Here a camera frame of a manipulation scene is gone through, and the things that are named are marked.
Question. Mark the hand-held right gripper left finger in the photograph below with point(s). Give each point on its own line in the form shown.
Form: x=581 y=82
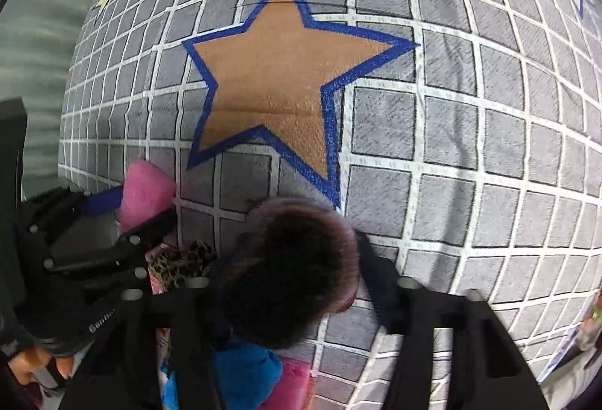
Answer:
x=188 y=344

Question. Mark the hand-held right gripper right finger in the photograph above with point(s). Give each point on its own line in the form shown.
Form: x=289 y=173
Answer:
x=381 y=292

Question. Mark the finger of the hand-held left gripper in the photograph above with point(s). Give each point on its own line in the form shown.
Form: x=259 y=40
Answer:
x=103 y=200
x=141 y=236

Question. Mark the leopard print scrunchie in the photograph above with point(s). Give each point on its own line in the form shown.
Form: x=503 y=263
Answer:
x=181 y=264

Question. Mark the blue plastic shoe cover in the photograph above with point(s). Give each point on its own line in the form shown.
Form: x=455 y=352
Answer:
x=244 y=372

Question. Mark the purple brown knitted bootie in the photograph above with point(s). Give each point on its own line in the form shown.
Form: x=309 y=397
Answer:
x=291 y=273

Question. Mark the person's left hand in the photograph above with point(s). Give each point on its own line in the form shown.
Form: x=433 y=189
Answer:
x=28 y=365

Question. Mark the grey checked star-print blanket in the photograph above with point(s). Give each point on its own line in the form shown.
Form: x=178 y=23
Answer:
x=470 y=156

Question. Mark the grey-green pleated curtain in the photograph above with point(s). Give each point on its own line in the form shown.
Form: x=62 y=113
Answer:
x=42 y=38

